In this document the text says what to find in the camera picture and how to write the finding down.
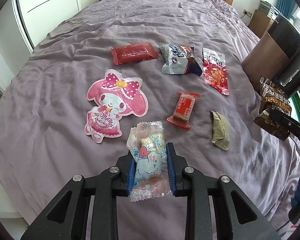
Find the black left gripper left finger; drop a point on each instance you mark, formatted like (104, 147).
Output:
(84, 200)

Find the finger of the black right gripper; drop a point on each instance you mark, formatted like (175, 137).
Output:
(286, 121)

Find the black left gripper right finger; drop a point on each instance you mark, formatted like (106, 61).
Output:
(215, 206)

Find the brown chocolate snack packet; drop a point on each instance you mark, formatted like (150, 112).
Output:
(272, 98)

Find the gold green snack packet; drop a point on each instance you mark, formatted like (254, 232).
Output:
(220, 131)

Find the clear blue candy packet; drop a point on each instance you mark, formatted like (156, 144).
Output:
(146, 143)

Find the small red hawthorn snack packet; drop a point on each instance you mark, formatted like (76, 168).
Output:
(183, 110)

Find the red spicy strip snack packet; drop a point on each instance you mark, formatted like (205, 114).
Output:
(214, 70)

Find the pink My Melody snack bag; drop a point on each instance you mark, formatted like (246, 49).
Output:
(115, 97)

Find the silver blue cookie packet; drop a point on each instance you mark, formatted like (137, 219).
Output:
(179, 60)

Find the dark red snack packet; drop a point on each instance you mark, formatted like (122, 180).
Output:
(133, 53)

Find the green tray box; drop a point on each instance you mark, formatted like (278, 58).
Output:
(295, 103)

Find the black and bronze trash bin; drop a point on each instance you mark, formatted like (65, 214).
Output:
(276, 57)

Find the wooden drawer nightstand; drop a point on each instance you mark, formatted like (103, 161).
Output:
(260, 23)

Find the purple bed duvet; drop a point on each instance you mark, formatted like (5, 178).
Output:
(70, 108)

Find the white sliding wardrobe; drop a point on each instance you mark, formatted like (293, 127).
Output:
(37, 18)

